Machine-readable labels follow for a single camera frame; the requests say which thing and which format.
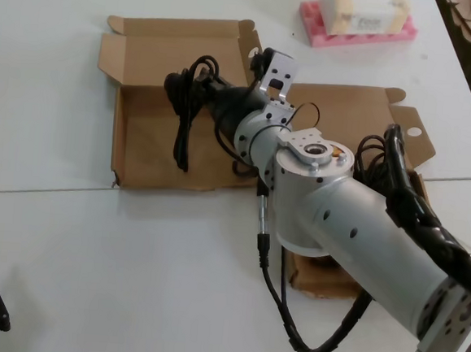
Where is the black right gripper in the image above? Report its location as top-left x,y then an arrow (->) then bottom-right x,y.
186,67 -> 271,135

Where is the empty brown cardboard box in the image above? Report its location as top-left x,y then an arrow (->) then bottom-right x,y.
87,8 -> 275,202

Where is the white taped foam box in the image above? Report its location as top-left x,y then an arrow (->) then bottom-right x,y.
315,0 -> 412,42

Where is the pink foam tray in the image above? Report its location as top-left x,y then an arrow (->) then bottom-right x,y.
295,0 -> 421,57

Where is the dark corrugated cardboard stack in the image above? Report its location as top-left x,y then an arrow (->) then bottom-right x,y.
426,0 -> 471,96

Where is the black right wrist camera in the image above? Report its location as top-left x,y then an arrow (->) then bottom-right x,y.
247,45 -> 277,80

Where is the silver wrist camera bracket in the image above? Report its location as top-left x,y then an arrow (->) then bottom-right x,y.
258,50 -> 302,113

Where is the brown cardboard box holding cords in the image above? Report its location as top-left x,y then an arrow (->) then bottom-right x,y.
236,77 -> 443,309

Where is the black arm connector cable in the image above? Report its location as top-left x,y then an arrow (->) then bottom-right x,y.
242,182 -> 383,352

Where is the black looped power cord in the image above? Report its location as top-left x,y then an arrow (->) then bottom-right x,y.
351,133 -> 401,189

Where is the black spiral wrapped arm cable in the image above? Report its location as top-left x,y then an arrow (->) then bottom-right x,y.
371,122 -> 471,304

